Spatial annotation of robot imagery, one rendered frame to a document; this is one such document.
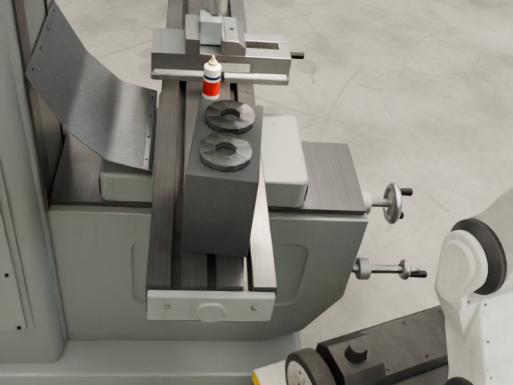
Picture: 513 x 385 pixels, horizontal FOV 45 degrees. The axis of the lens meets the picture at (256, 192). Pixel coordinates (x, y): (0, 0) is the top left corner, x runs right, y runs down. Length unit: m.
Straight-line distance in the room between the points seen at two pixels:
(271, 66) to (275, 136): 0.18
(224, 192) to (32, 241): 0.66
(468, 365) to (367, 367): 0.24
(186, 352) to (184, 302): 0.82
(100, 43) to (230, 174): 2.69
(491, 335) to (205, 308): 0.56
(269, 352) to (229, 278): 0.85
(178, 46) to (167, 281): 0.68
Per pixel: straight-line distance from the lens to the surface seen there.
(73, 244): 1.60
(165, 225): 1.17
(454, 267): 1.19
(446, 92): 3.68
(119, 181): 1.45
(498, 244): 1.16
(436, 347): 1.57
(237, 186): 1.00
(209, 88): 1.47
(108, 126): 1.46
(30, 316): 1.75
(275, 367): 1.66
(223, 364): 1.88
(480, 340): 1.28
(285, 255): 1.64
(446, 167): 3.10
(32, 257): 1.59
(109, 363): 1.89
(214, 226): 1.07
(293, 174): 1.48
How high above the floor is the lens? 1.80
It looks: 42 degrees down
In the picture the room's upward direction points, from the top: 9 degrees clockwise
